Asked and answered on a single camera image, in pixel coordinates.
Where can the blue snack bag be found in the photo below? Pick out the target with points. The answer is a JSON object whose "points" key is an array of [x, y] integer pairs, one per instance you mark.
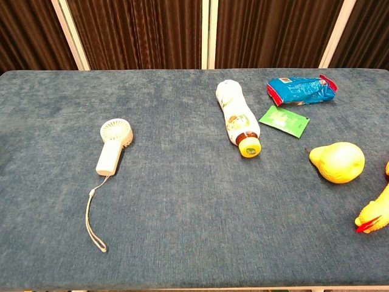
{"points": [[301, 89]]}

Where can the white labelled drink bottle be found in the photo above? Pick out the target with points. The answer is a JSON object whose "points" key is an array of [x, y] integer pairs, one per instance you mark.
{"points": [[237, 118]]}

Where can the white handheld fan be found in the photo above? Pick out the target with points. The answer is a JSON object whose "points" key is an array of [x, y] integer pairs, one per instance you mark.
{"points": [[109, 155]]}

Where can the blue table cloth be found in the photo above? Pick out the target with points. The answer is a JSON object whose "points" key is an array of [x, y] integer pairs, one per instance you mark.
{"points": [[182, 182]]}

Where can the brown pleated screen panel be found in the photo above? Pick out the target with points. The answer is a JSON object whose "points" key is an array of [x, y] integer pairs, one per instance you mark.
{"points": [[24, 30], [136, 30], [370, 30], [273, 30]]}

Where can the white screen frame post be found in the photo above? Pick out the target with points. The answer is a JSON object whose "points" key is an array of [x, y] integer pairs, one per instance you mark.
{"points": [[337, 33], [208, 33], [72, 38]]}

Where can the yellow rubber chicken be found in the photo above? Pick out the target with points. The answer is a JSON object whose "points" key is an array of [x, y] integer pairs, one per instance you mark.
{"points": [[377, 210]]}

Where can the green sachet packet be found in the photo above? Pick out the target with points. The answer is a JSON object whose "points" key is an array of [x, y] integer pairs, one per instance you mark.
{"points": [[282, 120]]}

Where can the yellow toy pear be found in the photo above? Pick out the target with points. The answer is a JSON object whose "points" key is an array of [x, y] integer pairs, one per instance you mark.
{"points": [[340, 164]]}

